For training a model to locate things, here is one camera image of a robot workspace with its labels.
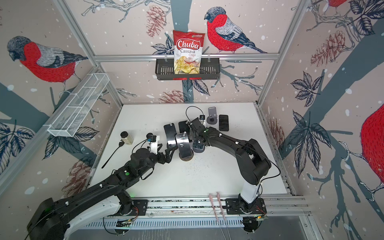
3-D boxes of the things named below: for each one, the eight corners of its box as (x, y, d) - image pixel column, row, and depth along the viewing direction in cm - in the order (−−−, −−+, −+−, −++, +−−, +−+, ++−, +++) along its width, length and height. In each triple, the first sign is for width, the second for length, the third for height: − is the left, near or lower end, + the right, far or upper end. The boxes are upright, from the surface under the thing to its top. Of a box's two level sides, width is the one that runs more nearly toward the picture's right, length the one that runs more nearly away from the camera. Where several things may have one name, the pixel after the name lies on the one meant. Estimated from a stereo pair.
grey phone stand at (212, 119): (206, 124, 110) (207, 114, 102) (206, 116, 115) (207, 106, 107) (216, 124, 110) (217, 114, 102) (215, 116, 115) (216, 106, 107)
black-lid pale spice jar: (125, 145, 99) (119, 137, 92) (127, 139, 102) (121, 131, 95) (132, 145, 99) (126, 137, 92) (134, 139, 102) (128, 131, 95)
